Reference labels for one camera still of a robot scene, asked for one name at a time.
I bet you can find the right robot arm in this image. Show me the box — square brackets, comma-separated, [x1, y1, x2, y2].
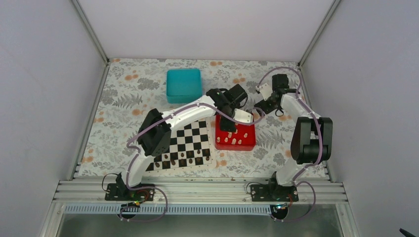
[255, 74, 333, 201]

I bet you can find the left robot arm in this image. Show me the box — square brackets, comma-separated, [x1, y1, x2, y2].
[116, 84, 253, 200]

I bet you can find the red plastic tray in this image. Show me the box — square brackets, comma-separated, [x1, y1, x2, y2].
[214, 115, 256, 151]

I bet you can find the black white chessboard mat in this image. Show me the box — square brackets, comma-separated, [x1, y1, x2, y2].
[145, 118, 216, 176]

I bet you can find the teal plastic box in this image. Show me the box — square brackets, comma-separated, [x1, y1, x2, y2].
[166, 68, 203, 104]

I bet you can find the floral patterned tablecloth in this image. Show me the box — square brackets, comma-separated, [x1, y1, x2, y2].
[79, 58, 299, 178]

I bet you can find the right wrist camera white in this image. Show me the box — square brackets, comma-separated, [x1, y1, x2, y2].
[256, 83, 273, 101]

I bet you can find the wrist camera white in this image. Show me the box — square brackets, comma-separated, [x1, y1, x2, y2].
[256, 83, 273, 101]
[233, 109, 253, 123]

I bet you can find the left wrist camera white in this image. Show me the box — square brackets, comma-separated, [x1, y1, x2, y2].
[233, 109, 253, 123]

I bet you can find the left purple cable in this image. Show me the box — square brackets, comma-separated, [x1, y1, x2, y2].
[118, 102, 266, 223]

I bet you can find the purple cable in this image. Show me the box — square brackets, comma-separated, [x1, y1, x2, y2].
[118, 102, 266, 223]
[257, 67, 324, 223]

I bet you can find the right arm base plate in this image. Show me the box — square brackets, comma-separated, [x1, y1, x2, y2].
[250, 184, 299, 202]

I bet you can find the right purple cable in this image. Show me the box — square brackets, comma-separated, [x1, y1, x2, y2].
[257, 67, 324, 223]

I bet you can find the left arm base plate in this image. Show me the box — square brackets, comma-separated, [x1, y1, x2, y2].
[104, 184, 155, 202]

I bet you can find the aluminium rail frame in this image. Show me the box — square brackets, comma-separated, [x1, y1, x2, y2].
[53, 177, 348, 204]

